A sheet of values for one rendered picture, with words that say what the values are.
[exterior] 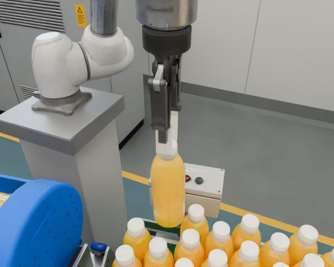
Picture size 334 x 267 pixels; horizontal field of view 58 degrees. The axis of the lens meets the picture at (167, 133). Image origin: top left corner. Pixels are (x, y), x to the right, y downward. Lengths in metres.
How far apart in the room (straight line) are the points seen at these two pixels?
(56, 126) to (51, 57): 0.24
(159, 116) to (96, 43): 0.73
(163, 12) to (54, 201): 0.46
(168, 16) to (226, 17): 2.72
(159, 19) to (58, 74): 0.79
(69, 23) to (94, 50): 1.17
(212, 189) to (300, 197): 1.70
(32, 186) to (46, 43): 0.62
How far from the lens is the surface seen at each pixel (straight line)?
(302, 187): 2.57
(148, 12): 0.43
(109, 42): 1.17
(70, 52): 1.18
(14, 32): 2.78
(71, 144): 1.08
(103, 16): 1.13
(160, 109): 0.47
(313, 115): 3.37
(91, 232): 1.55
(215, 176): 0.85
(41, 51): 1.17
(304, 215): 2.36
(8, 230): 0.64
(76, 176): 1.29
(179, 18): 0.43
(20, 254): 0.65
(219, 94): 3.41
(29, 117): 1.25
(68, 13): 2.32
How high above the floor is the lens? 1.68
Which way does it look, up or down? 36 degrees down
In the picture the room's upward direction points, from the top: straight up
